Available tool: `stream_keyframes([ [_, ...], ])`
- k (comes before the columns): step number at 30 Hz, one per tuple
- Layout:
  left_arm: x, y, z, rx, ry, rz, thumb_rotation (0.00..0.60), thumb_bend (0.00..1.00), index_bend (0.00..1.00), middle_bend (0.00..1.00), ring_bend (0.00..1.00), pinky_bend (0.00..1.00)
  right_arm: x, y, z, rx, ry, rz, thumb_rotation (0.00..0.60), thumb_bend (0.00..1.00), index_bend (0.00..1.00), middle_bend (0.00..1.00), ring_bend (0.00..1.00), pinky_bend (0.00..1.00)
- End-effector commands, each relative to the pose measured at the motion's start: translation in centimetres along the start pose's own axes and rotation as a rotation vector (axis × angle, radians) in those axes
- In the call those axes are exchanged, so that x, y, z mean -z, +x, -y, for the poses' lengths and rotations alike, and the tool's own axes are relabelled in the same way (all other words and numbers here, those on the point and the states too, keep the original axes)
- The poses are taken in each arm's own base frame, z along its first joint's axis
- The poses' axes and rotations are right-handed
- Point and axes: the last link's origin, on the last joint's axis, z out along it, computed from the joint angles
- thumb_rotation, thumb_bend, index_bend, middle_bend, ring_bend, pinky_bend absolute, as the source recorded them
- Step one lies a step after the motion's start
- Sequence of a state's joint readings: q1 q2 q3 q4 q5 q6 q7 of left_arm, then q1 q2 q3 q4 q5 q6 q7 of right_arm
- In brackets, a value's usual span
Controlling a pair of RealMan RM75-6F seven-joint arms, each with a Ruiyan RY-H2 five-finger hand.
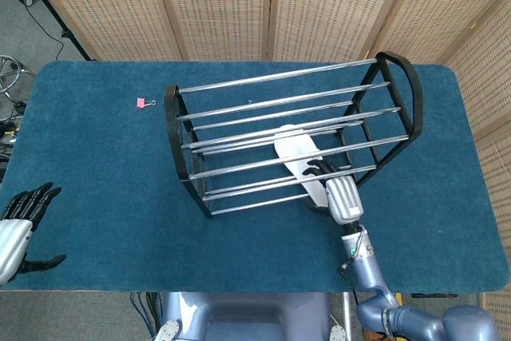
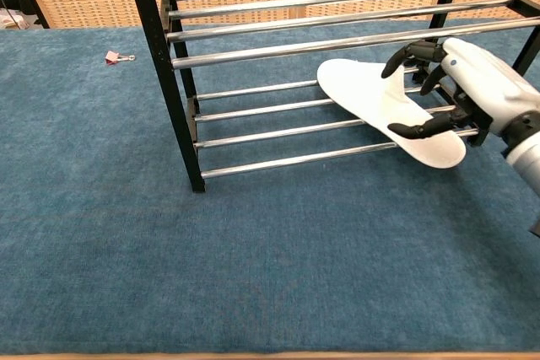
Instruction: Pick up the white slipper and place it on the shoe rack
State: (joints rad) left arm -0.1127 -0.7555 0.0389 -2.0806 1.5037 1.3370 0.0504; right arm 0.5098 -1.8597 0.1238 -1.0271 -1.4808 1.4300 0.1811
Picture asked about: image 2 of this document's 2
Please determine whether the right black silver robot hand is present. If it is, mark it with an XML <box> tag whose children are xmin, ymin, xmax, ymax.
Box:
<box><xmin>381</xmin><ymin>37</ymin><xmax>540</xmax><ymax>148</ymax></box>

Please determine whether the white slipper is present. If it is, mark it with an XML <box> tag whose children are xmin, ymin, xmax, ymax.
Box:
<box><xmin>316</xmin><ymin>58</ymin><xmax>467</xmax><ymax>169</ymax></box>

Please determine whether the black chrome shoe rack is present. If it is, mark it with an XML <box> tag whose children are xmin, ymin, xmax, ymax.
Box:
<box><xmin>121</xmin><ymin>0</ymin><xmax>540</xmax><ymax>193</ymax></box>

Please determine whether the pink binder clip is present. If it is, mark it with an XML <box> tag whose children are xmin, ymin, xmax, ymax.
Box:
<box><xmin>104</xmin><ymin>50</ymin><xmax>137</xmax><ymax>67</ymax></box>

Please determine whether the blue carpet mat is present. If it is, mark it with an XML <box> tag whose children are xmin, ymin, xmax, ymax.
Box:
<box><xmin>0</xmin><ymin>18</ymin><xmax>540</xmax><ymax>355</ymax></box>

